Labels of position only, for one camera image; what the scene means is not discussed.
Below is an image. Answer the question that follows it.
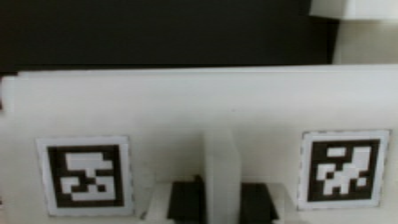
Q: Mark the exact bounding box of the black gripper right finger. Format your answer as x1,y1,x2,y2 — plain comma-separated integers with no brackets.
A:
239,182,296,224

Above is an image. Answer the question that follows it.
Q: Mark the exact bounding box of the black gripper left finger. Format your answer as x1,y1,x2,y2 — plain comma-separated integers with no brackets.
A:
140,175,207,224

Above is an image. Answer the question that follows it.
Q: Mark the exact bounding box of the small white cabinet panel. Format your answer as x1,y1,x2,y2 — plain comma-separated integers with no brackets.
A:
0,64,398,224

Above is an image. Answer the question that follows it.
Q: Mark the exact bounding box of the white right border rail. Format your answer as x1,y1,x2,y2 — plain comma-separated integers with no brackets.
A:
309,0,398,64

